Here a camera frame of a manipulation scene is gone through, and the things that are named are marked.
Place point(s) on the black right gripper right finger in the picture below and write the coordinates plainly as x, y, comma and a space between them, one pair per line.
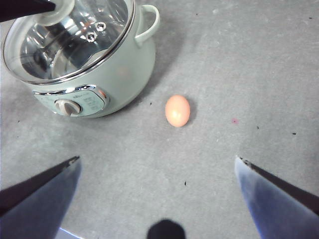
281, 211

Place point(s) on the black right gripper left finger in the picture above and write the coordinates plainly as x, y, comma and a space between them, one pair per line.
37, 206

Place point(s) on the glass lid with green knob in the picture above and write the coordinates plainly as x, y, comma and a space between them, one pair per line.
74, 44

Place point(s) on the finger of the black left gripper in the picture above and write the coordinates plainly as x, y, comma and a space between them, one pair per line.
22, 8

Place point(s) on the brown egg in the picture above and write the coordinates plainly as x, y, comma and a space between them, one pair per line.
177, 110

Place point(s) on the pale green electric pot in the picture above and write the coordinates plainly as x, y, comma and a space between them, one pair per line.
129, 74

